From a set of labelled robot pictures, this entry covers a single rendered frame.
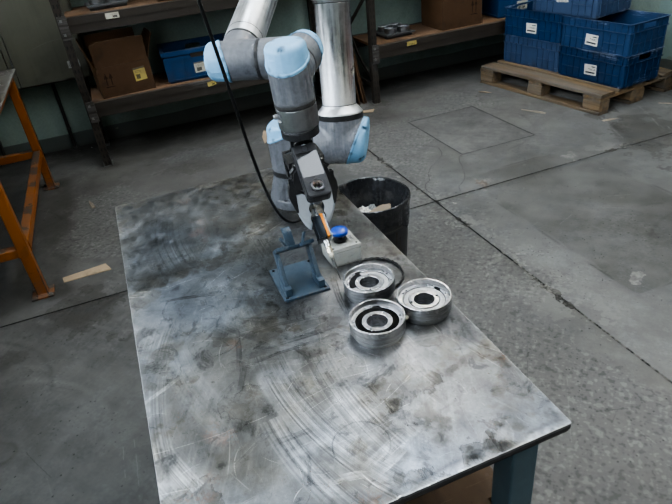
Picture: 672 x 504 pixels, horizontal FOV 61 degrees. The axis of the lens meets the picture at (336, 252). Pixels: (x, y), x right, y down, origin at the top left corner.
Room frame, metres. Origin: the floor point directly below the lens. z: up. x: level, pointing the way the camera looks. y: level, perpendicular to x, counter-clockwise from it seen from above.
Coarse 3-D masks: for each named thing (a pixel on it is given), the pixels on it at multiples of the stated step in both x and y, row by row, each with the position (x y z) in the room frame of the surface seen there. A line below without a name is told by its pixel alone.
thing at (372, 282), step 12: (360, 264) 1.01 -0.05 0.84; (372, 264) 1.01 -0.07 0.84; (348, 276) 0.99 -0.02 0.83; (360, 276) 0.98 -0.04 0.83; (372, 276) 0.98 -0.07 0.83; (348, 288) 0.93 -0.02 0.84; (360, 288) 0.94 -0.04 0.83; (372, 288) 0.93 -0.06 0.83; (384, 288) 0.91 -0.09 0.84; (360, 300) 0.91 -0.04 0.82
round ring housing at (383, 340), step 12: (372, 300) 0.88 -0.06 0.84; (384, 300) 0.88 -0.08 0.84; (360, 312) 0.86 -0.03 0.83; (372, 312) 0.86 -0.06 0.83; (384, 312) 0.85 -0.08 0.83; (396, 312) 0.85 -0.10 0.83; (372, 324) 0.85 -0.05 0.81; (384, 324) 0.85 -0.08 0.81; (360, 336) 0.79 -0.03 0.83; (372, 336) 0.78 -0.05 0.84; (384, 336) 0.78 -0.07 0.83; (396, 336) 0.79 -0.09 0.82; (372, 348) 0.79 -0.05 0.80
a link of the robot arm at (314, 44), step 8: (296, 32) 1.14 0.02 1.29; (304, 32) 1.12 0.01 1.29; (312, 32) 1.14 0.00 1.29; (264, 40) 1.11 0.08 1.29; (312, 40) 1.10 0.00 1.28; (320, 40) 1.14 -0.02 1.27; (312, 48) 1.08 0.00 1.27; (320, 48) 1.11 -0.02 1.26; (320, 56) 1.10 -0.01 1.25; (264, 64) 1.09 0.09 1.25; (320, 64) 1.11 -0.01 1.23; (264, 72) 1.09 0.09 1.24
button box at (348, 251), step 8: (336, 240) 1.10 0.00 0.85; (344, 240) 1.10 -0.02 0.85; (352, 240) 1.10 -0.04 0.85; (336, 248) 1.08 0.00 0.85; (344, 248) 1.08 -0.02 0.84; (352, 248) 1.08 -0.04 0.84; (360, 248) 1.09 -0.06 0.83; (328, 256) 1.09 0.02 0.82; (336, 256) 1.07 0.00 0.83; (344, 256) 1.08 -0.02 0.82; (352, 256) 1.08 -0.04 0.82; (360, 256) 1.09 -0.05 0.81; (336, 264) 1.07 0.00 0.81; (344, 264) 1.08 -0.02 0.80
